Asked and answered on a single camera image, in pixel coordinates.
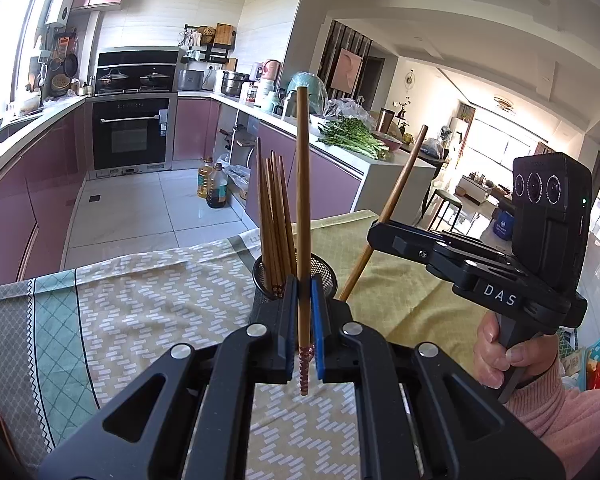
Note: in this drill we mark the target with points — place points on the colourful boxes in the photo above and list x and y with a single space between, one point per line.
597 360

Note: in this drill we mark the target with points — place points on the pink bowl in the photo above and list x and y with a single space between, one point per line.
392 142

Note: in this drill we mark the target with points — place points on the black mesh utensil holder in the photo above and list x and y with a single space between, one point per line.
325 275

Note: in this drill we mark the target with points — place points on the patterned green yellow tablecloth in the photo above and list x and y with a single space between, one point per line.
155 300

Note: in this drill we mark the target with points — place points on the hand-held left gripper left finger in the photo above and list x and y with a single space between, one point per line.
290 332

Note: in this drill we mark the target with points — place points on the oil bottles on floor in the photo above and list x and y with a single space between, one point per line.
217 190

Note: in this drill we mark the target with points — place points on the stainless steel stockpot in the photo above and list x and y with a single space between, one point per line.
234 84

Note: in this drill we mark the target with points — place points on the hanging black frying pan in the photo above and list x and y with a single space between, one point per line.
70 65

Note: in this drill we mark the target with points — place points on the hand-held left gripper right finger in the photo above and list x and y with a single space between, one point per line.
318 330

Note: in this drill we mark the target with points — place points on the clear plastic bag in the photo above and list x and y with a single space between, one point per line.
350 110

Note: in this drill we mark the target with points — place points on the wooden cutting board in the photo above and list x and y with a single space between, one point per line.
224 34

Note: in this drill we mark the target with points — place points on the pink base cabinets peninsula side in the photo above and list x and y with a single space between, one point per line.
325 185

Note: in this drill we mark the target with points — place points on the framed wall painting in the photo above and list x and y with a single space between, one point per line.
346 71

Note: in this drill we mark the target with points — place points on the silver metal box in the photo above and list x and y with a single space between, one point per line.
191 80

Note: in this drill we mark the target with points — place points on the plastic bag on floor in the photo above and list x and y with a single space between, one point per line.
237 177

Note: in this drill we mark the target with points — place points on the black built-in oven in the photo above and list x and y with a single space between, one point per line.
130 135

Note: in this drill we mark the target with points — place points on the pink kettle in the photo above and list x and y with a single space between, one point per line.
272 71

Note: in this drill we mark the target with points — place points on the lidded cooking pot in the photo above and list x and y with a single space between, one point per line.
155 80
112 80

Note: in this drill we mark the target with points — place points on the pink base cabinets window side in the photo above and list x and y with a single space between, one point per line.
30 190

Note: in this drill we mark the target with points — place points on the blue bag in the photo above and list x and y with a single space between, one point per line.
502 227

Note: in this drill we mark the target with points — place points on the black range hood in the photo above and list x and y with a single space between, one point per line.
137 59

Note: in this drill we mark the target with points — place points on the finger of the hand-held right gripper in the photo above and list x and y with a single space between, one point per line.
405 247
455 240

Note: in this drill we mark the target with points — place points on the person's right forearm pink sleeve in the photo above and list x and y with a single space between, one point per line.
565 415

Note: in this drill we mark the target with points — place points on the yellow oil bottle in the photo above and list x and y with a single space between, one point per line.
203 180

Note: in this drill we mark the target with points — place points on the brown tall cup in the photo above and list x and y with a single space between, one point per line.
386 121

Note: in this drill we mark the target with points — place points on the person's right hand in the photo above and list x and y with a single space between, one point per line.
490 345

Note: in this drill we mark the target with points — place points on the brown wooden chopstick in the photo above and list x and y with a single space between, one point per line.
286 210
272 220
262 210
302 185
278 210
405 180

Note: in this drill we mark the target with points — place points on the round ceiling lamp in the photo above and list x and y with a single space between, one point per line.
503 103

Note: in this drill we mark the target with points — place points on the teal kitchen appliance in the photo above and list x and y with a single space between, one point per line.
312 90

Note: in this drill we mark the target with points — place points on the wall clock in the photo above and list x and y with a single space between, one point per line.
410 77

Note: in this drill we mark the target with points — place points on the black stool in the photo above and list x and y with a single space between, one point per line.
447 200

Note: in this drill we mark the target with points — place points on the kitchen window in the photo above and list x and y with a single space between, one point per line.
5 35

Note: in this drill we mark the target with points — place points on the black wall rack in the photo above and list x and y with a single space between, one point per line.
207 52

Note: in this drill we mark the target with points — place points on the bunch of green vegetables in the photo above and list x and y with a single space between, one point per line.
355 137

